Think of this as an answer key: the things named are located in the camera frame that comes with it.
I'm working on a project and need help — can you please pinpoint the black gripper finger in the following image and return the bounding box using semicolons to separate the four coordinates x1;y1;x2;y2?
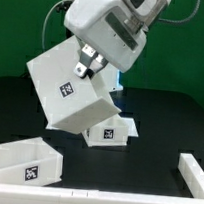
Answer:
88;55;108;78
74;44;96;78

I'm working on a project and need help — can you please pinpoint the large white drawer box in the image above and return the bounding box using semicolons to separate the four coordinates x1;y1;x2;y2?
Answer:
0;137;63;187

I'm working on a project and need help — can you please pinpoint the white drawer cabinet frame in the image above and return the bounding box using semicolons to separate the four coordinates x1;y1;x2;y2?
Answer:
27;36;120;134

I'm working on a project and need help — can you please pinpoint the white fence rail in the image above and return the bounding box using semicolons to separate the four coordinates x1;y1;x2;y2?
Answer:
0;184;204;204
178;153;204;199

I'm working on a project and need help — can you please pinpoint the white marker sheet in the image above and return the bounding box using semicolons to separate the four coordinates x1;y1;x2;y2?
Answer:
45;117;138;137

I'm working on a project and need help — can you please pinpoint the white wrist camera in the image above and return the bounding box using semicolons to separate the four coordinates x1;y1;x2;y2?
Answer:
127;0;171;32

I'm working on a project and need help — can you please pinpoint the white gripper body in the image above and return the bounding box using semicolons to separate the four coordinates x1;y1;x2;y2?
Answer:
64;0;147;73

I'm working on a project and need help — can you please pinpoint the white right fence rail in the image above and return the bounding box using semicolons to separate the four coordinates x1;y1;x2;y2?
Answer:
178;153;204;199

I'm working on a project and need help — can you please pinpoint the white front fence rail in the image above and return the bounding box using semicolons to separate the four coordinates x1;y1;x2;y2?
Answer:
0;184;204;204

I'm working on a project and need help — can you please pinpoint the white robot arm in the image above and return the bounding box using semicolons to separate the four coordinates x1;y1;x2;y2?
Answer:
64;0;171;77

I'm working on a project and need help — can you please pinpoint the small white drawer with knob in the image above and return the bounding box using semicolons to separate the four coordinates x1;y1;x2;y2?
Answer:
82;114;129;147

